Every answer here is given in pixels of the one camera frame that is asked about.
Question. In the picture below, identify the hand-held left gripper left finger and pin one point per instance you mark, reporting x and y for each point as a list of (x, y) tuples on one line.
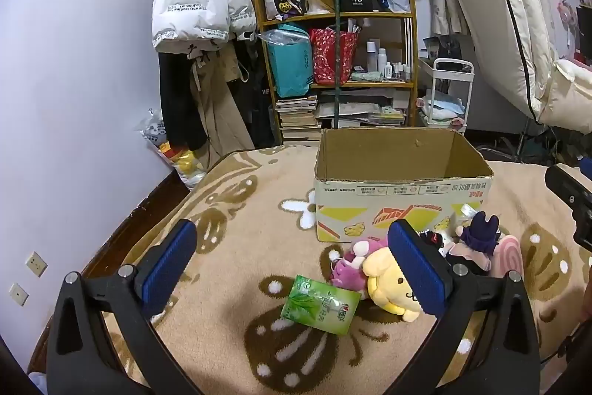
[(169, 265)]

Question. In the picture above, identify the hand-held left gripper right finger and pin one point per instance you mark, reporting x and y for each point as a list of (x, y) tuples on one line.
[(416, 270)]

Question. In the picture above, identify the yellow plush dog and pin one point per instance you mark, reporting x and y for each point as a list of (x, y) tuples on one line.
[(384, 279)]

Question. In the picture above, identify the dark purple plush doll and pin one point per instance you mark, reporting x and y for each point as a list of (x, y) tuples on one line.
[(476, 237)]

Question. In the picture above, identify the pink plush bear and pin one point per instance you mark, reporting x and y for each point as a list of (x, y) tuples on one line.
[(344, 274)]

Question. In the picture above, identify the printed cardboard box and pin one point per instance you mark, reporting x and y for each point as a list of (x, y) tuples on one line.
[(384, 191)]

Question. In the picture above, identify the pink round plush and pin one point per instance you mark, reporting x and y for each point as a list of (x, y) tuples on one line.
[(508, 256)]

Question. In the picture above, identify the green tissue pack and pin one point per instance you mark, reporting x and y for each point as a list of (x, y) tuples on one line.
[(319, 305)]

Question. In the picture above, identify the small white black plush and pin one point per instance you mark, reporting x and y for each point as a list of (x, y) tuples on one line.
[(444, 242)]

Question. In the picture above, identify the beige printed blanket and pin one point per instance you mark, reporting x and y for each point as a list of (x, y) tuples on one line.
[(259, 247)]

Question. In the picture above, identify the cream duvet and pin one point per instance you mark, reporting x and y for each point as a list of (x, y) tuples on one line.
[(569, 99)]

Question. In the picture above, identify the plastic bag of toys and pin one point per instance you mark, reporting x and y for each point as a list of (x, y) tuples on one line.
[(157, 131)]

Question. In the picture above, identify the beige hanging coat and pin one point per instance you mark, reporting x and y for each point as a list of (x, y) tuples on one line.
[(217, 117)]

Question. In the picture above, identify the blue white folded cloth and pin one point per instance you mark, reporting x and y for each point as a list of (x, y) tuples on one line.
[(441, 108)]

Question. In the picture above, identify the black monitor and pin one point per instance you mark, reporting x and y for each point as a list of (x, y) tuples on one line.
[(585, 29)]

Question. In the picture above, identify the black hanging garment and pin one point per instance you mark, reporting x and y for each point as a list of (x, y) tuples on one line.
[(178, 99)]

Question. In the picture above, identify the pink decoration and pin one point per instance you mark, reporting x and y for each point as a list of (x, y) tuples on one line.
[(566, 20)]

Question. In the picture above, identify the white trolley cart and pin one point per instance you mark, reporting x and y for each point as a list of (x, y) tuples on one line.
[(453, 62)]

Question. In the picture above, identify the black tote bag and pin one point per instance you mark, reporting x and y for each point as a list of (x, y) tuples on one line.
[(259, 99)]

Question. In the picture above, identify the dark bag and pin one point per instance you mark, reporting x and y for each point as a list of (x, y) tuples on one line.
[(444, 48)]

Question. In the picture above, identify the stack of books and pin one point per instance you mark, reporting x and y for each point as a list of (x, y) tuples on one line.
[(296, 117)]

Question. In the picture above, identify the row of white bottles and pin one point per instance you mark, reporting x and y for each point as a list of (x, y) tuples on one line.
[(381, 62)]

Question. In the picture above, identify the red gift bag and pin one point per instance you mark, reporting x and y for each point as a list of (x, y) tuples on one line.
[(326, 62)]

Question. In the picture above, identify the green pole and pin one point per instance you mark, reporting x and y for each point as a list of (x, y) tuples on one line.
[(340, 52)]

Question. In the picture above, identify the teal paper bag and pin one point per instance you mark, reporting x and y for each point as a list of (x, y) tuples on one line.
[(291, 66)]

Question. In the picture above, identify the clear plastic bag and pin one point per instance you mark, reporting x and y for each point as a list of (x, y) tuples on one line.
[(282, 37)]

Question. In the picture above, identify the wooden shelf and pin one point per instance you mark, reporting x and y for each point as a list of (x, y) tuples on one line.
[(360, 15)]

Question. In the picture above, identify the wall socket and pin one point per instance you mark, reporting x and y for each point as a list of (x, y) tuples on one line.
[(18, 294), (36, 264)]

